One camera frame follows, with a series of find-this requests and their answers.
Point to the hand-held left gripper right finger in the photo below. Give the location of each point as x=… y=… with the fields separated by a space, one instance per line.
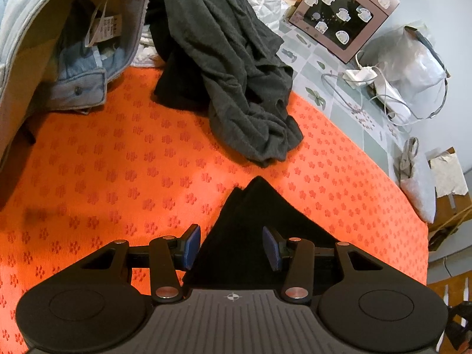
x=272 y=247

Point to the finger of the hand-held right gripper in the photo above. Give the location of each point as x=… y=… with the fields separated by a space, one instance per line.
x=457 y=335

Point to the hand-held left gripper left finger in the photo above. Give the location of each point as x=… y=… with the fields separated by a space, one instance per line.
x=191 y=247

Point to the black garment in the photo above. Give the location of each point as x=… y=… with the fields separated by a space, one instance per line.
x=177 y=88
x=254 y=210

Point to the wooden chair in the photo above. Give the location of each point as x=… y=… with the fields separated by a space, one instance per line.
x=437 y=291

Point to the orange flower-patterned mat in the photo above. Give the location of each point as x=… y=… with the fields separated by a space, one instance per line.
x=110 y=173

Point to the cardboard box with paper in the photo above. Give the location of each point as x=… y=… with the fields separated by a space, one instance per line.
x=453 y=202

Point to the green checked tablecloth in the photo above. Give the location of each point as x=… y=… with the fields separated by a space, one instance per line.
x=372 y=143

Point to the grey cloth bag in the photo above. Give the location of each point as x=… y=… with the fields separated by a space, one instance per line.
x=420 y=184

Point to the torn white paper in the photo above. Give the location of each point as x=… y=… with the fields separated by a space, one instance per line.
x=448 y=173

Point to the dark grey garment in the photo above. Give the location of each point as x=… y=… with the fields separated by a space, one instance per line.
x=228 y=62

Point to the white power strip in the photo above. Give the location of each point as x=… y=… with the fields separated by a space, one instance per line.
x=359 y=75

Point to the clear plastic bag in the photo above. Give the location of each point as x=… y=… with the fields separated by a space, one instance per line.
x=387 y=44

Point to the light blue jeans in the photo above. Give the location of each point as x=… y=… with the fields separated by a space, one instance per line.
x=29 y=25

